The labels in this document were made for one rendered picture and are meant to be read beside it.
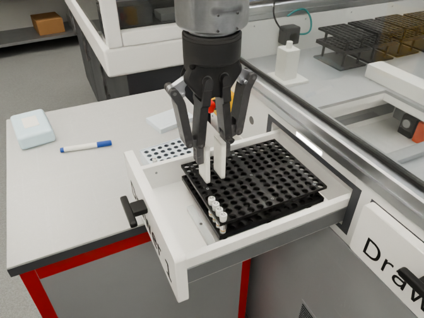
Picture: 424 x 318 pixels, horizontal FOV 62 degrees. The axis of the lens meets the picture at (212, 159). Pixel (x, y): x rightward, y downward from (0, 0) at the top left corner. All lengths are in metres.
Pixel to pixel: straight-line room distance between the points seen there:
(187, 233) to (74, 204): 0.32
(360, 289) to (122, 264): 0.52
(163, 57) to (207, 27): 0.97
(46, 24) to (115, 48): 3.02
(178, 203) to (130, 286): 0.32
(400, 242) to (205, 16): 0.43
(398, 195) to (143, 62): 1.02
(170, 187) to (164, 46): 0.74
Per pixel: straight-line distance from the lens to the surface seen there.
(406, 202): 0.60
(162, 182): 0.75
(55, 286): 0.89
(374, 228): 0.64
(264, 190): 0.65
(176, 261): 0.51
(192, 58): 0.45
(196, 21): 0.42
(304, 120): 0.72
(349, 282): 0.78
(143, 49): 1.35
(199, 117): 0.49
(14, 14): 4.72
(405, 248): 0.61
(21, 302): 1.74
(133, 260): 0.89
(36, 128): 1.12
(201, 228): 0.65
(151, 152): 0.93
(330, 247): 0.78
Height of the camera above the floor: 1.33
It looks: 37 degrees down
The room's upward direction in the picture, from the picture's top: straight up
